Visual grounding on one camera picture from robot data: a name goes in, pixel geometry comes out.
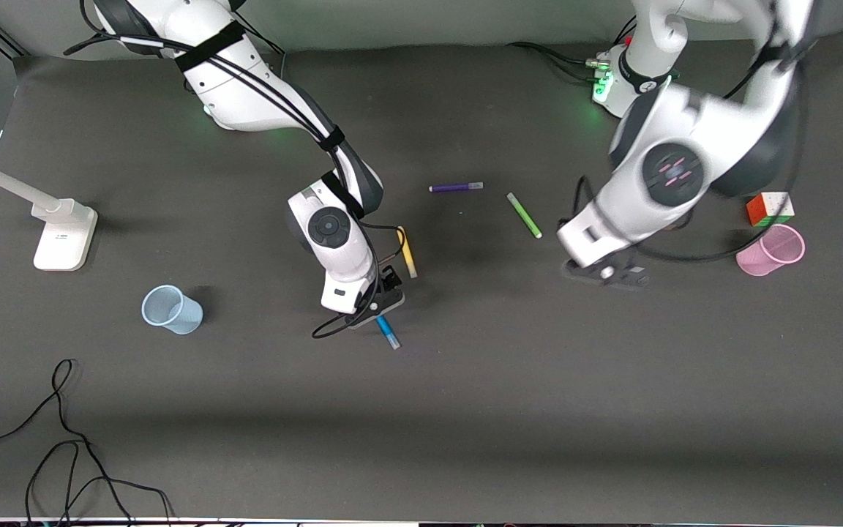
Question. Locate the pink mesh cup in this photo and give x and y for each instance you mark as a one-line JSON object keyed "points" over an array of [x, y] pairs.
{"points": [[758, 262]]}

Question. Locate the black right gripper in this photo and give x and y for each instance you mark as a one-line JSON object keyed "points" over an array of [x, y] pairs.
{"points": [[390, 279]]}

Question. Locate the multicoloured puzzle cube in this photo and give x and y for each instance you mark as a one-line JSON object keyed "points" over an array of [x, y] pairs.
{"points": [[773, 205]]}

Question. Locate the white desk stand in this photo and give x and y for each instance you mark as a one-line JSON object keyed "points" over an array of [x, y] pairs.
{"points": [[63, 241]]}

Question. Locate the green marker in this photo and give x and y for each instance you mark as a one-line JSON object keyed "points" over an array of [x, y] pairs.
{"points": [[524, 215]]}

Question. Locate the purple marker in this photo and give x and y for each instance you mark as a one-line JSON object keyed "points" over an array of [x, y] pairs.
{"points": [[454, 187]]}

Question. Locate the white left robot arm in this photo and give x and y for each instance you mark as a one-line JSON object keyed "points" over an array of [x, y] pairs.
{"points": [[648, 197]]}

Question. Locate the yellow marker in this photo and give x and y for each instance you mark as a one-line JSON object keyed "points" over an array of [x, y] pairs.
{"points": [[407, 252]]}

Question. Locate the blue marker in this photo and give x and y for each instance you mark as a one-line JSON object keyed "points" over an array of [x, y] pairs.
{"points": [[388, 333]]}

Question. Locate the light blue mesh cup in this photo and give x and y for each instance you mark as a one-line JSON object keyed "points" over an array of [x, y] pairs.
{"points": [[184, 315]]}

